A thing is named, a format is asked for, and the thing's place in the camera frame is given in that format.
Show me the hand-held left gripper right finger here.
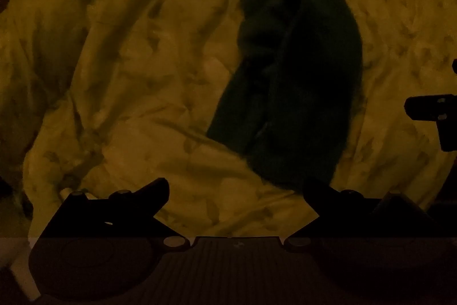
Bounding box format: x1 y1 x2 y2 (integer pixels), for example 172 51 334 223
292 178 444 238

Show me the pale leaf-print blanket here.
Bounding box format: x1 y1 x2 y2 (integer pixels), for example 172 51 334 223
0 0 457 238

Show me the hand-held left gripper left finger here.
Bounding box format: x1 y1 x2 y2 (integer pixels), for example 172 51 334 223
34 178 180 238

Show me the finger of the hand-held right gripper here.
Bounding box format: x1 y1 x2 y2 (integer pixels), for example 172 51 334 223
404 95 457 152

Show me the dark green knit sweater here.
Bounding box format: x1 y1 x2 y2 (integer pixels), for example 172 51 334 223
206 0 364 192

